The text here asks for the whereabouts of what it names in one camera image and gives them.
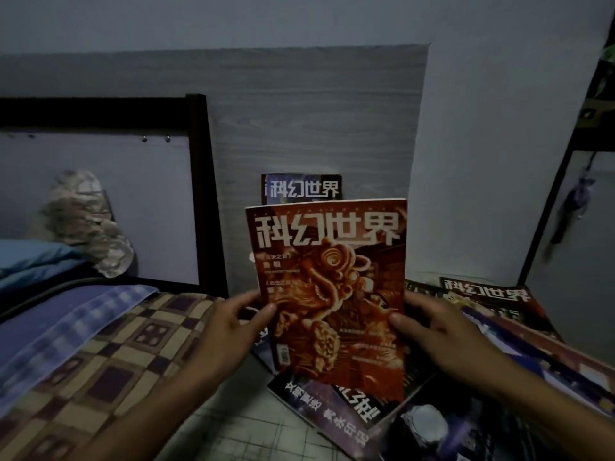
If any purple glossy cover magazine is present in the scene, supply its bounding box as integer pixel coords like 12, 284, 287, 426
461, 307, 615, 418

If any blue checked blanket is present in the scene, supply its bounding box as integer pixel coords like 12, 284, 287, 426
0, 284, 159, 418

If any person's right hand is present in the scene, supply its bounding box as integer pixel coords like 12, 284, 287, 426
388, 291, 505, 394

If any person's left forearm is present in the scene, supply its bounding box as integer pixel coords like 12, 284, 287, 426
67, 367, 226, 461

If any dark wooden bed frame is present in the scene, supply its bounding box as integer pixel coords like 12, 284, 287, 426
0, 94, 229, 299

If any hanging dark tassel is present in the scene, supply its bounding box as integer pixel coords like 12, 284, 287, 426
548, 153, 599, 247

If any blue pillow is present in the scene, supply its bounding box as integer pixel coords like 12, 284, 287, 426
0, 239, 89, 293

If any black glossy cover magazine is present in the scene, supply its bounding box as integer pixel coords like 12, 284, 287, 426
370, 369, 577, 461

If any dark red cover magazine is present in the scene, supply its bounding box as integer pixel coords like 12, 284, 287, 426
406, 276, 563, 341

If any brown checked bed sheet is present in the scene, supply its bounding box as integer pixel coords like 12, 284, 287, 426
0, 292, 226, 461

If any person's left hand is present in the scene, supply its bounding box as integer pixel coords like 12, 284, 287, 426
192, 289, 278, 390

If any dark metal rack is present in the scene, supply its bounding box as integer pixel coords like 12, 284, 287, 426
516, 24, 615, 287

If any person's right forearm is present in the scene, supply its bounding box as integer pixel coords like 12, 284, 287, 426
473, 355, 615, 461

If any camouflage cloth bundle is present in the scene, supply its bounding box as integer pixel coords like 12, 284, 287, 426
30, 169, 135, 279

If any dark purple cover magazine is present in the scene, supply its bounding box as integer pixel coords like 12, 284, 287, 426
266, 365, 433, 459

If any grey wood grain panel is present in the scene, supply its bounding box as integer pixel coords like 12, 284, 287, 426
0, 43, 430, 298

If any orange dragon cover magazine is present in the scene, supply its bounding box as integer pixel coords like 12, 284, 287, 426
245, 198, 409, 404

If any blue cover magazine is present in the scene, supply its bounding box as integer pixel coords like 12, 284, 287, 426
261, 174, 343, 206

